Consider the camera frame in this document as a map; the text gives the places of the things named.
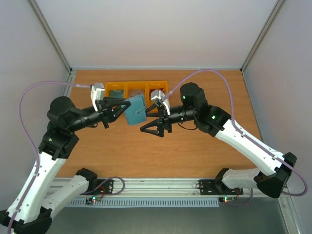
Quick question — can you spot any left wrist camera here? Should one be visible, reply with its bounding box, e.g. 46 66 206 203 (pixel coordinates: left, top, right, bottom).
90 83 105 112

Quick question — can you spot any white pink cards stack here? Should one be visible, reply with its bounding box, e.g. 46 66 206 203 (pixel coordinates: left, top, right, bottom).
129 89 144 98

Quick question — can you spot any teal cards stack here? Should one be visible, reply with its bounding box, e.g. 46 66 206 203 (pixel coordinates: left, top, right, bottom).
109 89 124 98

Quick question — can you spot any right yellow bin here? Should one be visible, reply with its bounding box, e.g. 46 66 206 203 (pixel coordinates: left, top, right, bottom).
145 80 169 108

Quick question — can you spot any red cards stack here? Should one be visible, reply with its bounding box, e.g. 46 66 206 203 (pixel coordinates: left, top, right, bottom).
149 87 166 96

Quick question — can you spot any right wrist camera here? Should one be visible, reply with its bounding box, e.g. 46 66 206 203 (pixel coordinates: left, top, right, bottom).
151 90 171 115

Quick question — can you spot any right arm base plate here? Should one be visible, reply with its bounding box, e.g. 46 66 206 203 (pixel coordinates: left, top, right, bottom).
195 179 243 195

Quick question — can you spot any circuit board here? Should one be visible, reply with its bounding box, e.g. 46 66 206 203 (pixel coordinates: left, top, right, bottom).
85 196 102 205
219 196 237 203

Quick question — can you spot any right circuit board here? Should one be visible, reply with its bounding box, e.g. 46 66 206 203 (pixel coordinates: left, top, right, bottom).
219 196 237 203

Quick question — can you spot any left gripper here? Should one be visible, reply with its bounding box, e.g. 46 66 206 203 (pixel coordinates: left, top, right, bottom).
68 97 131 133

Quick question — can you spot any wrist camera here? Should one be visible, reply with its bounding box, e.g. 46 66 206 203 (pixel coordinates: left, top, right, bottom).
151 90 171 115
90 83 105 112

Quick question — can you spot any middle yellow bin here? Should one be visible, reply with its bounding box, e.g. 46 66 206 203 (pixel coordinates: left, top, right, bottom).
124 81 147 98

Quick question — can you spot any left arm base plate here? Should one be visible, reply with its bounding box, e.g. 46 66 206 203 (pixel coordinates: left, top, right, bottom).
81 179 114 195

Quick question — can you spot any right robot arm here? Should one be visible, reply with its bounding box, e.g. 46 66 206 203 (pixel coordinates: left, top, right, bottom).
140 82 297 198

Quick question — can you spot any yellow bin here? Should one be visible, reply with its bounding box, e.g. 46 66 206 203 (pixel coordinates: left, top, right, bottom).
145 80 169 108
104 81 129 99
124 81 147 98

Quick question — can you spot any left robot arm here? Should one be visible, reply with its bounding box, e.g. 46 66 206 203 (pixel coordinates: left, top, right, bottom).
0 96 131 234

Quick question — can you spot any grey slotted cable duct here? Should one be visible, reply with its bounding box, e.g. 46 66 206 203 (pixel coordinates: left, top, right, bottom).
67 197 219 208

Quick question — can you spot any aluminium front rail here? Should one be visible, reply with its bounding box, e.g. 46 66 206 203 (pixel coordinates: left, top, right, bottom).
43 178 268 198

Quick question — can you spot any left circuit board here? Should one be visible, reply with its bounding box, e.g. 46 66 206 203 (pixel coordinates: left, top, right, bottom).
85 196 102 205

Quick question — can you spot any left yellow bin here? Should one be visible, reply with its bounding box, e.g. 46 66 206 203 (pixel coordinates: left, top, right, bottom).
104 81 129 99

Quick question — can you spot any teal card holder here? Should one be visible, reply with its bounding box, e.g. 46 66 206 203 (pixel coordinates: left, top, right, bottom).
124 95 147 125

